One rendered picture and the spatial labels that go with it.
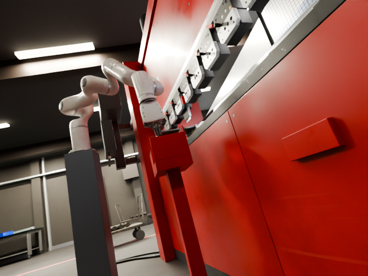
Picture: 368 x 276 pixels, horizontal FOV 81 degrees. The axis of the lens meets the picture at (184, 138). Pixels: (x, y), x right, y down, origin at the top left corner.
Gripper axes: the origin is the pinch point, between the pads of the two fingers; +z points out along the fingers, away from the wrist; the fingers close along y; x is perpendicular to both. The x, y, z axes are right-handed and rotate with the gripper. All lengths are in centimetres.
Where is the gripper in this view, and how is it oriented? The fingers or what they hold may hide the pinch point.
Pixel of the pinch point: (158, 132)
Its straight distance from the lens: 99.8
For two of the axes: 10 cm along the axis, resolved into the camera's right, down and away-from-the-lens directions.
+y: -9.3, 2.7, -2.7
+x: 1.8, -3.1, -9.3
